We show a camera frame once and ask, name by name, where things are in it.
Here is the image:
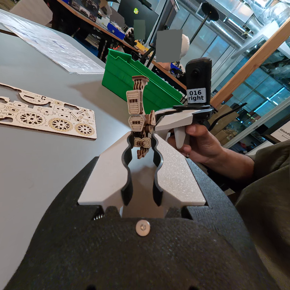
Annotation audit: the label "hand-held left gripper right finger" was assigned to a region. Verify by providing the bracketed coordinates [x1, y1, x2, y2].
[151, 132, 209, 215]

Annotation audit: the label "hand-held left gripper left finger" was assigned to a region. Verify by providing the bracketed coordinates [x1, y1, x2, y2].
[77, 130, 134, 215]

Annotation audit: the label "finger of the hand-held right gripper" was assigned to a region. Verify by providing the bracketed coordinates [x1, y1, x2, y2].
[154, 112, 194, 132]
[155, 108, 200, 121]

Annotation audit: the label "wooden model assembly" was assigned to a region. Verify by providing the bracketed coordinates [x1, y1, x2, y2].
[125, 75, 157, 159]

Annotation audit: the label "grey desk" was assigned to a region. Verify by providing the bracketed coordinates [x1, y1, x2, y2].
[0, 9, 189, 277]

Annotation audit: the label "person's right hand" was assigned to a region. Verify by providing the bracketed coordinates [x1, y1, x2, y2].
[167, 123, 224, 164]

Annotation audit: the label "mannequin with white helmet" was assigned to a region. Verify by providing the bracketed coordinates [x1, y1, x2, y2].
[156, 34, 191, 78]

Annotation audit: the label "cardboard boxes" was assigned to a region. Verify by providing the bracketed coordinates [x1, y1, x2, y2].
[212, 105, 240, 145]

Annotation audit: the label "wooden beam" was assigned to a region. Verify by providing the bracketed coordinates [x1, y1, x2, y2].
[210, 21, 290, 110]

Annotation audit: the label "wooden gear parts sheet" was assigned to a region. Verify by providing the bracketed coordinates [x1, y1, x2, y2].
[0, 82, 98, 140]

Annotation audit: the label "green plastic bin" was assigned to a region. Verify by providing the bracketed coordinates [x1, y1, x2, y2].
[101, 48, 185, 107]

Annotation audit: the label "black round stand lamp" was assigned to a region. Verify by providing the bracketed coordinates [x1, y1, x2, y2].
[189, 2, 220, 47]

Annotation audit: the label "black computer monitor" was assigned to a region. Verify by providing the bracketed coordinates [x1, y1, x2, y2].
[117, 0, 159, 43]
[148, 0, 180, 49]

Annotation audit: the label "brown shirt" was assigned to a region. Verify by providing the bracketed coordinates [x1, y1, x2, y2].
[234, 139, 290, 290]

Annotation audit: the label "blue storage box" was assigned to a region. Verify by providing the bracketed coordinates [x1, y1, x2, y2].
[107, 21, 125, 40]

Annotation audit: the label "framed marker poster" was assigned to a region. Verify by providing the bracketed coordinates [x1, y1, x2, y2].
[270, 125, 290, 145]

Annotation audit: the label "wooden workbench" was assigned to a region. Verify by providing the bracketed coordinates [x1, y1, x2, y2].
[56, 0, 187, 91]

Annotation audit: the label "printed paper in sleeve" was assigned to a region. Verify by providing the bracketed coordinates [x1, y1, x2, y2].
[0, 11, 106, 76]

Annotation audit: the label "black cable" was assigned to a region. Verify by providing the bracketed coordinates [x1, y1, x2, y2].
[209, 103, 248, 132]

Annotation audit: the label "metal duct pipes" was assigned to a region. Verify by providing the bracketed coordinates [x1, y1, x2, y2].
[223, 0, 290, 49]

